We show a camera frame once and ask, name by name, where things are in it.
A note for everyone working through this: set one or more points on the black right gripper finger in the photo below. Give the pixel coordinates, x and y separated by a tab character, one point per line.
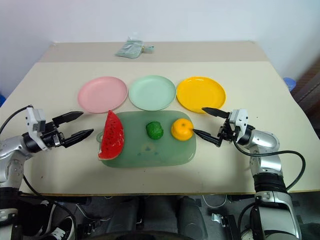
216	112
207	136

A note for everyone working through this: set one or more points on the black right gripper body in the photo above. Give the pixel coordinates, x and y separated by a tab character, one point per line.
228	131

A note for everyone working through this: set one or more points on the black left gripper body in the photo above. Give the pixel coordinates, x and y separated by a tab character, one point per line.
52	138

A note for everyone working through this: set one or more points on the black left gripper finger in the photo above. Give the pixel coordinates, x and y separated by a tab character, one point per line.
80	135
71	116

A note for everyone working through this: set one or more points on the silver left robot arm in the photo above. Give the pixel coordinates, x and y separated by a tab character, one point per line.
11	150

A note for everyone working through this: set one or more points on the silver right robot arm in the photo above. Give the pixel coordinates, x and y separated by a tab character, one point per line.
267	142

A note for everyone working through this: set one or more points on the yellow plate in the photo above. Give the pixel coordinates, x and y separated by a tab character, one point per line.
200	93

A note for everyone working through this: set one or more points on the orange fruit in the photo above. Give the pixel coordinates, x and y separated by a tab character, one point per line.
181	130

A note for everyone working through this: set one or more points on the pink plate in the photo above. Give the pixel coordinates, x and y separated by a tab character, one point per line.
102	95

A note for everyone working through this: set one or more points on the green vegetable toy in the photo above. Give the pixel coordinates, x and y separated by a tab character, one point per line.
154	130

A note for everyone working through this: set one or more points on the light green plate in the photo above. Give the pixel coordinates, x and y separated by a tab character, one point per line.
152	92

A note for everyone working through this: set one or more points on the red watermelon slice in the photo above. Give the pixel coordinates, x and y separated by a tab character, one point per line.
112	140

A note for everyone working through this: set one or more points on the cream table cover sheet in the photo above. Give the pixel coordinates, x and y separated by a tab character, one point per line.
62	172

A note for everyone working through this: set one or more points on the translucent green cutting board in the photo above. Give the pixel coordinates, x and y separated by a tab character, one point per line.
150	155

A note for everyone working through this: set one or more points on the blue round object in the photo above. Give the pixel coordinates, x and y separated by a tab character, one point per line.
1	99

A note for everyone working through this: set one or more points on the blue round container lid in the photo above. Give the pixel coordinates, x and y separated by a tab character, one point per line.
290	83

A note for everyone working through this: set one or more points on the silver metal buckle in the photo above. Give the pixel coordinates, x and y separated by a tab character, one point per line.
219	217

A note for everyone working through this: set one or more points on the dark grey rounded shape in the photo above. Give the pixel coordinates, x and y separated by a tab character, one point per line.
192	217

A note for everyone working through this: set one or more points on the black and white sneaker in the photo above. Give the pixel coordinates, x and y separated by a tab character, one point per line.
58	225

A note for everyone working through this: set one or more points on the teal fabric pouch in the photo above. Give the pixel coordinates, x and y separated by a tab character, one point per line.
128	50

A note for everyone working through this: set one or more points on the brown wooden furniture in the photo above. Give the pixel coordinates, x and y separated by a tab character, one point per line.
308	87

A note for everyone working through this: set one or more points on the clear plastic bag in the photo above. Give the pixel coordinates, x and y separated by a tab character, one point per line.
132	37

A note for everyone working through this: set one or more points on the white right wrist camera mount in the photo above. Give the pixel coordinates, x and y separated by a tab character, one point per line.
240	117

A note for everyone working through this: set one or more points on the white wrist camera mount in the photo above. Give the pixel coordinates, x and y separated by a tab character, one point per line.
35	120
240	117

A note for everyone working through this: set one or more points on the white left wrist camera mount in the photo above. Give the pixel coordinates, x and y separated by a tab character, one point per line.
35	120

